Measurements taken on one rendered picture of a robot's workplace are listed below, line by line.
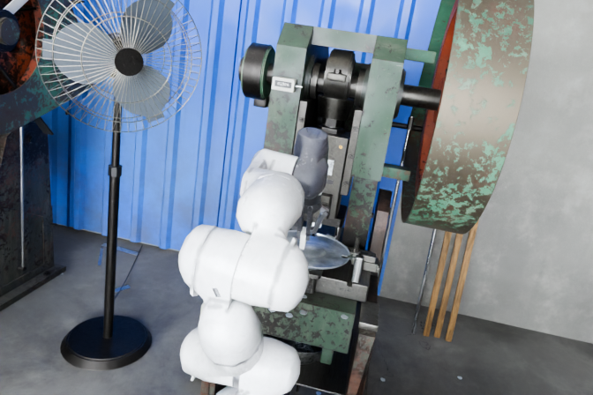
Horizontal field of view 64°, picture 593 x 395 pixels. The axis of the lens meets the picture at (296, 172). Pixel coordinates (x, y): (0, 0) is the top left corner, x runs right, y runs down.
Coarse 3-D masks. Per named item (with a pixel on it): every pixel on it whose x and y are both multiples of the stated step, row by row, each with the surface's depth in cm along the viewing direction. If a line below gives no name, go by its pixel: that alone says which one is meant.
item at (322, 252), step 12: (288, 240) 165; (312, 240) 168; (324, 240) 170; (336, 240) 170; (312, 252) 157; (324, 252) 158; (336, 252) 161; (348, 252) 162; (312, 264) 150; (324, 264) 151; (336, 264) 152
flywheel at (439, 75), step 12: (456, 0) 156; (456, 12) 155; (444, 36) 173; (444, 48) 172; (444, 60) 175; (444, 72) 177; (432, 84) 182; (444, 84) 147; (432, 120) 181; (432, 132) 180; (420, 144) 186; (420, 156) 178; (420, 168) 173; (420, 180) 167
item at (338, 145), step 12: (336, 132) 158; (348, 132) 165; (336, 144) 154; (348, 144) 154; (336, 156) 155; (336, 168) 156; (336, 180) 157; (324, 192) 159; (336, 192) 158; (324, 204) 156; (336, 204) 159; (312, 216) 158; (336, 216) 161
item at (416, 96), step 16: (272, 48) 159; (240, 64) 158; (272, 64) 159; (320, 64) 156; (352, 64) 151; (240, 80) 162; (320, 80) 156; (352, 80) 154; (352, 96) 157; (416, 96) 151; (432, 96) 150
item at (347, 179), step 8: (304, 104) 150; (312, 104) 162; (304, 112) 150; (312, 112) 165; (360, 112) 147; (304, 120) 151; (360, 120) 148; (296, 128) 152; (352, 128) 148; (296, 136) 153; (352, 136) 149; (352, 144) 150; (352, 152) 150; (352, 160) 151; (344, 168) 152; (344, 176) 153; (352, 176) 169; (344, 184) 152; (344, 192) 154
